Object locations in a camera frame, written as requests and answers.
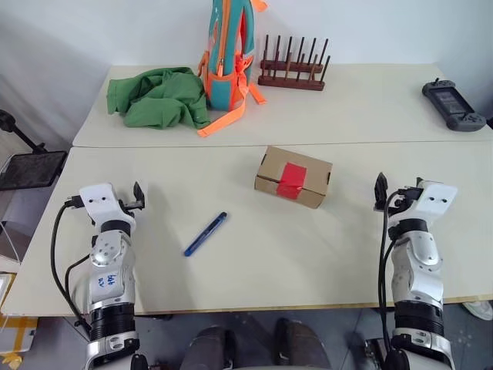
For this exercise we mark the green crumpled cloth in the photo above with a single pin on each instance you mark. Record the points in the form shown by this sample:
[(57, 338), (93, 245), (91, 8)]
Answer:
[(161, 100)]

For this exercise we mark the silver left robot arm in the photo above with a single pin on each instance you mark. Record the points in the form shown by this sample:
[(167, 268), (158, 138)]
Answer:
[(109, 270)]

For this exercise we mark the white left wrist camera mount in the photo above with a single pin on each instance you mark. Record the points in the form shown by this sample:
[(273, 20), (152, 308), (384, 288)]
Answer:
[(98, 200)]

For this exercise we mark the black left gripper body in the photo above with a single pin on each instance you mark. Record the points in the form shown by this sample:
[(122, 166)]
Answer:
[(129, 208)]

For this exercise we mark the teal and orange backpack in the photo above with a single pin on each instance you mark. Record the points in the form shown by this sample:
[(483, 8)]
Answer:
[(227, 69)]

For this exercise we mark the white shoe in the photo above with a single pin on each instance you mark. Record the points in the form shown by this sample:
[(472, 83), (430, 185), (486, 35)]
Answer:
[(479, 310)]

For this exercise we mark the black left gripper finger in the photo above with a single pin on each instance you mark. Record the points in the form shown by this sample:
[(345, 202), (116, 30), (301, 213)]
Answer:
[(139, 198)]

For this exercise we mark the black mesh tray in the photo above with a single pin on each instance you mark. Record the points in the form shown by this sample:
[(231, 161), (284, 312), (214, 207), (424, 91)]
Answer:
[(31, 169)]

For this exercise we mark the cardboard box with red tape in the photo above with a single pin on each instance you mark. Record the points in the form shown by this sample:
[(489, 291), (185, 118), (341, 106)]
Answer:
[(304, 189)]

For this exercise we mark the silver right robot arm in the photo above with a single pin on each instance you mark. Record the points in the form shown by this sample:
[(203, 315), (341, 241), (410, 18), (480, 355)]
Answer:
[(420, 270)]

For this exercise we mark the dark wooden peg rack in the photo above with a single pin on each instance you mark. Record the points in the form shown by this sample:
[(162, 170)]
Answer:
[(290, 79)]

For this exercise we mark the black handheld controller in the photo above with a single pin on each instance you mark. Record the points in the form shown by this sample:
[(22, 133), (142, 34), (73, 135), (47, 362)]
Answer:
[(452, 104)]

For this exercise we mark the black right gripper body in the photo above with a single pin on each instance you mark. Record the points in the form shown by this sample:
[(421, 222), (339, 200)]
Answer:
[(402, 200)]

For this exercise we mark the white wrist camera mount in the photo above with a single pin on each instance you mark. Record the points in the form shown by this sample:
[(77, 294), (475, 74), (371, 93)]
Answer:
[(98, 200), (433, 198)]

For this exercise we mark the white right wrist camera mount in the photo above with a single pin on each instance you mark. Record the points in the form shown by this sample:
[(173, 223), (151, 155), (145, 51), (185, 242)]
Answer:
[(433, 198)]

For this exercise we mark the dark rounded shape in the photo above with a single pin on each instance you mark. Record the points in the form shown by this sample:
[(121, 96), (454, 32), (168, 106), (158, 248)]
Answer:
[(208, 347)]

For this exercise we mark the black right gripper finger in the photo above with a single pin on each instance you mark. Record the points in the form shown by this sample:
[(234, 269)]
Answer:
[(380, 192), (418, 182)]

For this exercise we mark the box with yellow tape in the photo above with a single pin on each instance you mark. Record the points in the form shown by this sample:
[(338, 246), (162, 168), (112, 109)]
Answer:
[(17, 339)]

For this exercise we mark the black tripod stand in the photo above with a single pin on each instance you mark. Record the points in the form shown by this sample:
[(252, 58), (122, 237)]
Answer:
[(19, 133)]

